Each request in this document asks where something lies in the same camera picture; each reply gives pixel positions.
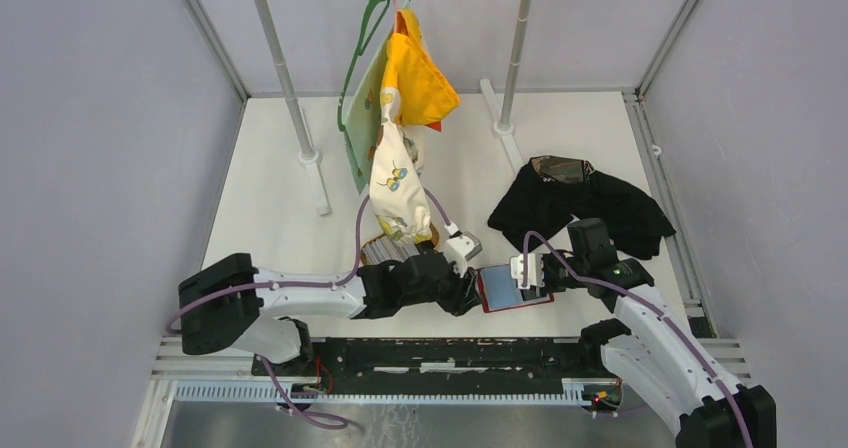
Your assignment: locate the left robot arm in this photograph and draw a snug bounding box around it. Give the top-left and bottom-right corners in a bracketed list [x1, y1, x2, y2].
[167, 251, 481, 376]

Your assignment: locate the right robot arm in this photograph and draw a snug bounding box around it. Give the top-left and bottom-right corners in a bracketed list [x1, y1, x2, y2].
[517, 218, 778, 447]

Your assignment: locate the black shirt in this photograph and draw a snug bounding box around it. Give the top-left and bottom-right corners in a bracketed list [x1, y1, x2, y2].
[487, 155, 676, 260]

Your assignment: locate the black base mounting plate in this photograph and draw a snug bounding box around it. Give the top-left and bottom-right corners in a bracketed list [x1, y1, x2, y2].
[272, 338, 617, 395]

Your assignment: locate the right metal rack pole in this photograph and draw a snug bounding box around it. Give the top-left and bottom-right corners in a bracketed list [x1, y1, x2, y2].
[479, 0, 532, 173]

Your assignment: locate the metal rack pole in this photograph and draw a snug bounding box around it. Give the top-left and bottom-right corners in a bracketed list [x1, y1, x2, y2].
[479, 0, 532, 173]
[243, 0, 331, 217]

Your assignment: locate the yellow floral hanging cloth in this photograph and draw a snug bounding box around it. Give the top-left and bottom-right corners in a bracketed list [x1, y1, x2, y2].
[368, 8, 460, 244]

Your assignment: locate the green hanging cloth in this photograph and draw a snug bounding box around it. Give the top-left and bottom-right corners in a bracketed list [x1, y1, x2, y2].
[337, 0, 411, 194]

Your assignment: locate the left metal rack pole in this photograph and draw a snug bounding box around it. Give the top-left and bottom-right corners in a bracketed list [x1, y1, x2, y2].
[243, 0, 331, 217]

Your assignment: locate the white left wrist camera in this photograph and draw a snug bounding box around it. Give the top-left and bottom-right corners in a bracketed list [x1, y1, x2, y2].
[441, 222, 482, 276]

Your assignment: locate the white slotted cable duct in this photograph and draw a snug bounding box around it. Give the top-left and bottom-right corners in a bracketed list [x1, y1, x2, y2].
[173, 381, 591, 407]

